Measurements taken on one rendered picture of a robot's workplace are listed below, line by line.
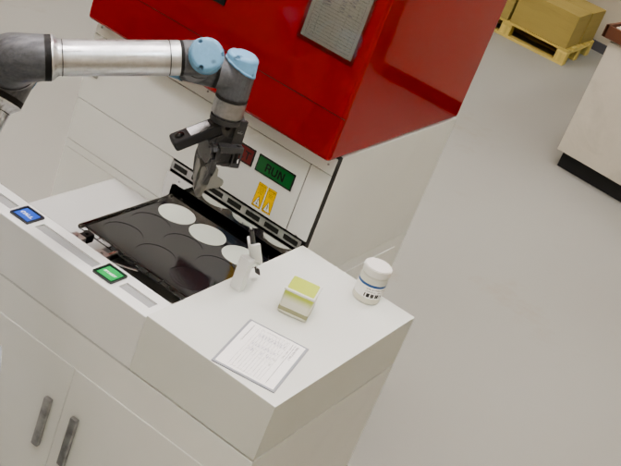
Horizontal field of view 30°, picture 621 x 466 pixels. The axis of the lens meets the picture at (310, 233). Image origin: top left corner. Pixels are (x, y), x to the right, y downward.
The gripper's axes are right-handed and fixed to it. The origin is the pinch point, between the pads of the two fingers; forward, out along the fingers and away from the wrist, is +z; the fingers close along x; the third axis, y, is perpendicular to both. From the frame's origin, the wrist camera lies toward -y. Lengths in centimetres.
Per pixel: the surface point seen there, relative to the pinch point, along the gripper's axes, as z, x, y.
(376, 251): 31, 28, 79
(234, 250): 20.3, 7.6, 19.6
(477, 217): 110, 195, 268
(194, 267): 20.2, -1.3, 5.0
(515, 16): 87, 493, 498
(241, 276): 10.5, -20.2, 6.8
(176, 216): 19.6, 22.1, 8.5
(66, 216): 26.8, 31.8, -16.8
